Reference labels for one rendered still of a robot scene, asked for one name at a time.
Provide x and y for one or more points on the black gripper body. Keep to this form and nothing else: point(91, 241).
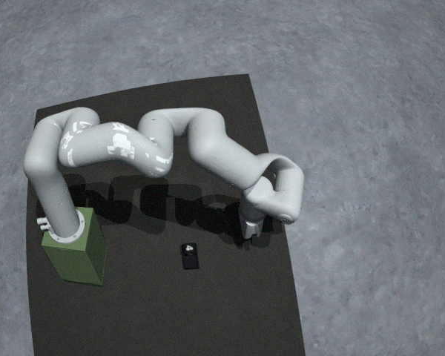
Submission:
point(249, 228)

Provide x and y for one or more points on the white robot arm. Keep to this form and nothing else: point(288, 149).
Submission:
point(151, 154)

